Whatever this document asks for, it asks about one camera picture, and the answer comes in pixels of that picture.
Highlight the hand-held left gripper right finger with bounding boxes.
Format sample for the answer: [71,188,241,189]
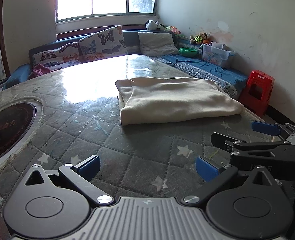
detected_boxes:
[182,156,275,204]

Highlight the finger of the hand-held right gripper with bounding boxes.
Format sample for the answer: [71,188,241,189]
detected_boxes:
[252,121,295,142]
[211,132,289,156]

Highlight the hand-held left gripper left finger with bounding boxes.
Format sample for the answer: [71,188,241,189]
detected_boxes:
[25,154,115,204]

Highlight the cream sweatshirt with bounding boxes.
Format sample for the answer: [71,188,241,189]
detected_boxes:
[115,77,245,126]

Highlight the red plastic stool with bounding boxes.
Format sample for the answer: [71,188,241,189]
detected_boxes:
[239,70,275,115]

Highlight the blue sofa cover cloth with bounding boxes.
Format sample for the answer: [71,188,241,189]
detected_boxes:
[163,54,249,98]

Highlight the clear plastic storage box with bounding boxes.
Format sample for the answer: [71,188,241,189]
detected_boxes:
[201,42,235,68]

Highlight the round black induction hotplate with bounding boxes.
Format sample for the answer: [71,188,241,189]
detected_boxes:
[0,97,44,177]

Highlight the green plastic bowl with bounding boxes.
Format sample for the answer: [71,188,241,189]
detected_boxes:
[179,47,198,57]

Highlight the brown teddy bear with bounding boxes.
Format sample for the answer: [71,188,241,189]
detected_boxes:
[199,32,212,44]

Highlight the pink cloth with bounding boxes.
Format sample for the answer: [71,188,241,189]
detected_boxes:
[29,64,50,79]

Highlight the grey pillow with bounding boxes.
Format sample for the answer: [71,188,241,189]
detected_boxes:
[138,32,180,57]

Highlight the long butterfly print pillow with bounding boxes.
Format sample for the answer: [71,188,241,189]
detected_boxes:
[32,42,80,68]

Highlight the colourful plush toy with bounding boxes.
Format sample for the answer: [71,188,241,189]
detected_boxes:
[166,26,182,35]

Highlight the large butterfly print pillow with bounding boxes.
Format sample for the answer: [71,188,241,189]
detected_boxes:
[78,25,127,63]

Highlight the panda plush toy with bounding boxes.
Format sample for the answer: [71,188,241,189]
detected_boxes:
[145,20,166,32]

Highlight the blue corner sofa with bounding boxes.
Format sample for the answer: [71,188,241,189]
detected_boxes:
[2,29,249,99]

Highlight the dark wooden door frame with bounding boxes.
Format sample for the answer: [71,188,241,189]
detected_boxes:
[0,0,11,73]

